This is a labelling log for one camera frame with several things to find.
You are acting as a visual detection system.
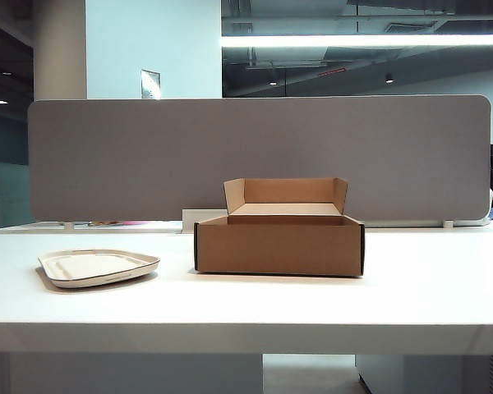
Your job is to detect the brown cardboard mailer box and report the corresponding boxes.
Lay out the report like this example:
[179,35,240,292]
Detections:
[193,177,365,277]

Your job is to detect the grey fabric desk partition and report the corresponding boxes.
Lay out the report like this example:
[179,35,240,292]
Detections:
[27,94,493,227]

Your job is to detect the framed wall notice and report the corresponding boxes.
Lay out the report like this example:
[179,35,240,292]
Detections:
[140,69,162,100]

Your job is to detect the white cable tray box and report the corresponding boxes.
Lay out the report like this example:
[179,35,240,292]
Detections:
[181,208,230,234]

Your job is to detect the dark glass door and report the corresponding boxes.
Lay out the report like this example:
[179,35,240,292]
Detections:
[0,18,35,231]

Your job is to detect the beige pulp fibre lid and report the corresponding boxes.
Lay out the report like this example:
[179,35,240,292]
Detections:
[38,248,161,289]

